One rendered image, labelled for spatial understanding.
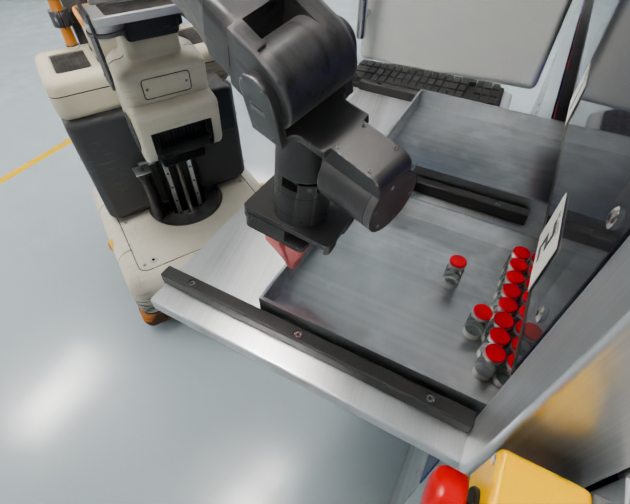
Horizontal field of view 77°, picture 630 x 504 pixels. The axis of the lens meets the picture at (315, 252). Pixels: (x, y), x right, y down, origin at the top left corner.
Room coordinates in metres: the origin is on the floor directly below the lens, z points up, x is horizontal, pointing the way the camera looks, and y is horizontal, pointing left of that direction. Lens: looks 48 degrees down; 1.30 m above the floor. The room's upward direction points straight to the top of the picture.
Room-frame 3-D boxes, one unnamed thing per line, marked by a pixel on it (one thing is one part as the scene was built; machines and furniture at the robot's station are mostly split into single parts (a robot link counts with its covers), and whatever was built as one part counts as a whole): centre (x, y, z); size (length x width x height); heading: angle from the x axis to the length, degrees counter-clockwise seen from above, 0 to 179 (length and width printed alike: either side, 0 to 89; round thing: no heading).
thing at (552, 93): (1.02, -0.64, 0.73); 1.98 x 0.01 x 0.25; 152
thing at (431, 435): (0.49, -0.16, 0.87); 0.70 x 0.48 x 0.02; 152
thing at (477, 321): (0.24, -0.19, 0.91); 0.02 x 0.02 x 0.05
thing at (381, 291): (0.31, -0.14, 0.90); 0.34 x 0.26 x 0.04; 62
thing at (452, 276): (0.32, -0.18, 0.90); 0.02 x 0.02 x 0.04
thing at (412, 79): (1.03, -0.28, 0.82); 0.40 x 0.14 x 0.02; 65
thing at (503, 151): (0.60, -0.31, 0.90); 0.34 x 0.26 x 0.04; 62
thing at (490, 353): (0.26, -0.22, 0.91); 0.18 x 0.02 x 0.05; 151
